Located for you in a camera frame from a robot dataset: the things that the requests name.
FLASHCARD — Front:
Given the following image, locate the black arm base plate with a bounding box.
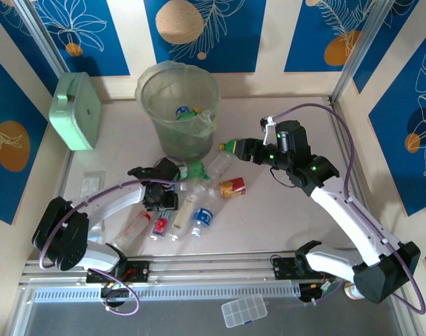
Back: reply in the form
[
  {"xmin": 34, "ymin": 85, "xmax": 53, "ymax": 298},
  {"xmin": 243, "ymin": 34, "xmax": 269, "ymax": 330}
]
[
  {"xmin": 271, "ymin": 256, "xmax": 339, "ymax": 281},
  {"xmin": 85, "ymin": 260, "xmax": 150, "ymax": 285}
]

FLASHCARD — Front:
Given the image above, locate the jar with orange lid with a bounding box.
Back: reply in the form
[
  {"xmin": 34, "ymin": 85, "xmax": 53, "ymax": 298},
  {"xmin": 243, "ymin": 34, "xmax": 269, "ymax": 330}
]
[{"xmin": 343, "ymin": 281, "xmax": 362, "ymax": 301}]

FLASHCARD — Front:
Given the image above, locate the clear bottle red band label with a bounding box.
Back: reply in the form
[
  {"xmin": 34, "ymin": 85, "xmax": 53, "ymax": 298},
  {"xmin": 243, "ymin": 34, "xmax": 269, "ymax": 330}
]
[{"xmin": 113, "ymin": 209, "xmax": 152, "ymax": 248}]

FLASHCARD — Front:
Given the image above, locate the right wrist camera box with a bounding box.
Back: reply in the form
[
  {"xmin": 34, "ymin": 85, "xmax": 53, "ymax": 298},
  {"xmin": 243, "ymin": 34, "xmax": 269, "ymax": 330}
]
[{"xmin": 260, "ymin": 117, "xmax": 279, "ymax": 145}]

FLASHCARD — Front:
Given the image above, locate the small controller circuit board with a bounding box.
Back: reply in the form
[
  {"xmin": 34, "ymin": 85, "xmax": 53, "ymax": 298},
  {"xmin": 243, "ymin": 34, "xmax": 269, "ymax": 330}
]
[
  {"xmin": 100, "ymin": 279, "xmax": 132, "ymax": 293},
  {"xmin": 315, "ymin": 278, "xmax": 336, "ymax": 293}
]

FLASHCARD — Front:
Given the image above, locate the slotted grey cable duct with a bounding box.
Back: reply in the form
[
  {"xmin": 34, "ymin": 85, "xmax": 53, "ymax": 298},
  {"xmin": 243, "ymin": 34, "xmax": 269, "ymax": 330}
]
[{"xmin": 29, "ymin": 283, "xmax": 301, "ymax": 304}]

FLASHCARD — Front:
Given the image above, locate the clear bottle red print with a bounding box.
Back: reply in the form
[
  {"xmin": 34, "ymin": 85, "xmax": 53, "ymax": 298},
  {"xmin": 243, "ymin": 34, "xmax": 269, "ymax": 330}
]
[{"xmin": 149, "ymin": 209, "xmax": 174, "ymax": 241}]

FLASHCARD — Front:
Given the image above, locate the green bottle yellow cap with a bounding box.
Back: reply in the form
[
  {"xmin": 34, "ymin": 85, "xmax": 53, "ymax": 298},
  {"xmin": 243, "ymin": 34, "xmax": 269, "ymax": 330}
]
[
  {"xmin": 177, "ymin": 159, "xmax": 211, "ymax": 181},
  {"xmin": 218, "ymin": 139, "xmax": 239, "ymax": 155},
  {"xmin": 177, "ymin": 106, "xmax": 204, "ymax": 122}
]

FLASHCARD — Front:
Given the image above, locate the grey white wall fixture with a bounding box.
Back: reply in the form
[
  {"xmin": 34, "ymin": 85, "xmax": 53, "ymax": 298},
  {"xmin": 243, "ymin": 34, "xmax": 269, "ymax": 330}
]
[{"xmin": 159, "ymin": 194, "xmax": 180, "ymax": 211}]

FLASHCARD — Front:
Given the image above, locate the clear plastic bin liner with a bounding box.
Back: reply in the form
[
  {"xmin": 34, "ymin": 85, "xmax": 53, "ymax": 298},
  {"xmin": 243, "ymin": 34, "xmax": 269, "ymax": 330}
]
[{"xmin": 135, "ymin": 61, "xmax": 222, "ymax": 139}]

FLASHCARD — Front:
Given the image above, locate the crushed clear plastic bottle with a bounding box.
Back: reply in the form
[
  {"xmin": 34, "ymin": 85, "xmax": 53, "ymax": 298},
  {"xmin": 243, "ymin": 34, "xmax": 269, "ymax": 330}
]
[{"xmin": 207, "ymin": 152, "xmax": 234, "ymax": 176}]

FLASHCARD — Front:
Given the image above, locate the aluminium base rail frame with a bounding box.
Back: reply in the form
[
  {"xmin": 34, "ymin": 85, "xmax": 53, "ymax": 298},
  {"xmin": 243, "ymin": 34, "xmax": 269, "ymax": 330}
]
[{"xmin": 18, "ymin": 250, "xmax": 402, "ymax": 291}]

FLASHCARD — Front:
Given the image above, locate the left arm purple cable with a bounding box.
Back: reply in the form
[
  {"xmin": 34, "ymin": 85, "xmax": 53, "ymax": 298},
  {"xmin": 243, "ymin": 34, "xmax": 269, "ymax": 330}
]
[{"xmin": 39, "ymin": 157, "xmax": 187, "ymax": 318}]

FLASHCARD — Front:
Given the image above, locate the small clear plastic packet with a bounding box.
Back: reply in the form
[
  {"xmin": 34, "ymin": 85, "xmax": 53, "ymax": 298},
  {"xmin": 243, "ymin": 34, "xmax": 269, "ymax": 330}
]
[{"xmin": 81, "ymin": 171, "xmax": 107, "ymax": 195}]

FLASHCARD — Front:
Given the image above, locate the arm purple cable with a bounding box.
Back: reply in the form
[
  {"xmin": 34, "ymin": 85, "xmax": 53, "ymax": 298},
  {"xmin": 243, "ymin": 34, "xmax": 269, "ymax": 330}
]
[
  {"xmin": 274, "ymin": 101, "xmax": 426, "ymax": 315},
  {"xmin": 39, "ymin": 157, "xmax": 187, "ymax": 318}
]

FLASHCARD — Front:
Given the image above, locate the clear plastic organizer box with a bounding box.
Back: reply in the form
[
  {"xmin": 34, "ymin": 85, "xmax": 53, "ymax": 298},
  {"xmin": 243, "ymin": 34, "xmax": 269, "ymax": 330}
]
[{"xmin": 221, "ymin": 293, "xmax": 269, "ymax": 329}]

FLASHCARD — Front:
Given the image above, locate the grey metal sheet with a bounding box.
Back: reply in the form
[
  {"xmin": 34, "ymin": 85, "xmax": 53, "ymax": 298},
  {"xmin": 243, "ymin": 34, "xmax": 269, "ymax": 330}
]
[{"xmin": 23, "ymin": 299, "xmax": 404, "ymax": 336}]

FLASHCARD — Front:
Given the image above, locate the mint green plastic case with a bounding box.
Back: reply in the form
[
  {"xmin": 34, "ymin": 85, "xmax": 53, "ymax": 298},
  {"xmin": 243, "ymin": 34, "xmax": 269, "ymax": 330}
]
[{"xmin": 48, "ymin": 71, "xmax": 102, "ymax": 151}]

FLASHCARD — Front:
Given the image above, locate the aluminium corner post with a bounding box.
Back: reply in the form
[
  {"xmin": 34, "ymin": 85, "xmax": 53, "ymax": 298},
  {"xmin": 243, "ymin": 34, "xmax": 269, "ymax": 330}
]
[
  {"xmin": 13, "ymin": 0, "xmax": 72, "ymax": 76},
  {"xmin": 329, "ymin": 0, "xmax": 402, "ymax": 106}
]

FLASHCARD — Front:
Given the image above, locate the blue label bottle white cap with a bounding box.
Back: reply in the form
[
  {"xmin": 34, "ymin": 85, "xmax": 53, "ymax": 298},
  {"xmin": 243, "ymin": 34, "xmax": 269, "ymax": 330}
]
[{"xmin": 191, "ymin": 206, "xmax": 215, "ymax": 239}]

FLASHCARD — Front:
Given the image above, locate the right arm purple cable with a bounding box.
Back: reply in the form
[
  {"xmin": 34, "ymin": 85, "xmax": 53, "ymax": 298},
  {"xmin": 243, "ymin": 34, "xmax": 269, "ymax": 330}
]
[{"xmin": 274, "ymin": 101, "xmax": 426, "ymax": 315}]

